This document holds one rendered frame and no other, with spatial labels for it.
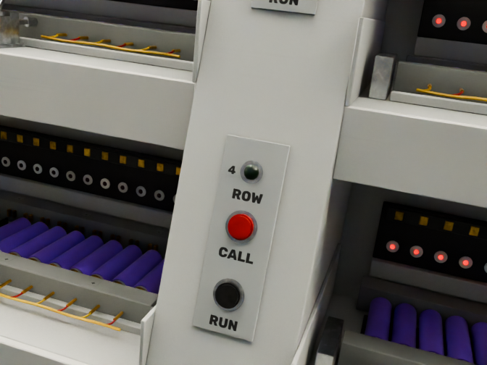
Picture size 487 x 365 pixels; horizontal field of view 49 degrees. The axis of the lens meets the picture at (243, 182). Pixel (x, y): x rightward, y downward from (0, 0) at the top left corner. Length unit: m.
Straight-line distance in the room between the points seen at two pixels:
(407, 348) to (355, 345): 0.04
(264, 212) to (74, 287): 0.18
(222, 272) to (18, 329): 0.17
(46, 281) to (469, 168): 0.32
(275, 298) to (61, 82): 0.20
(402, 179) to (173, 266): 0.15
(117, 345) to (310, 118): 0.22
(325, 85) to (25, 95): 0.21
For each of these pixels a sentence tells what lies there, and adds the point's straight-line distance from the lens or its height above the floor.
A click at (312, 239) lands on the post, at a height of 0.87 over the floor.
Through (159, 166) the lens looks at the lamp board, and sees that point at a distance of 0.53.
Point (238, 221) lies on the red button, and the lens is 0.32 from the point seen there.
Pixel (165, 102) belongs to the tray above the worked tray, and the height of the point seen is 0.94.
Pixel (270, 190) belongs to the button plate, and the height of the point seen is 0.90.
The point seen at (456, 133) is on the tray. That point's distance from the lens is 0.32.
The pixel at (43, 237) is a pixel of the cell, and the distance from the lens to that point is 0.53.
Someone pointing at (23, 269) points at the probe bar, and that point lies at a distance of 0.47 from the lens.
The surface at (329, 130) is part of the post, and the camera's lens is 0.32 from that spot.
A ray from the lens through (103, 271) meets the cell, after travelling 0.47.
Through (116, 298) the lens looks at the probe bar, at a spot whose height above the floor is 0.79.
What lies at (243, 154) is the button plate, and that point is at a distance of 0.33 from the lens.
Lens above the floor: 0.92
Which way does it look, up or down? 3 degrees down
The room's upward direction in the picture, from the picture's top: 11 degrees clockwise
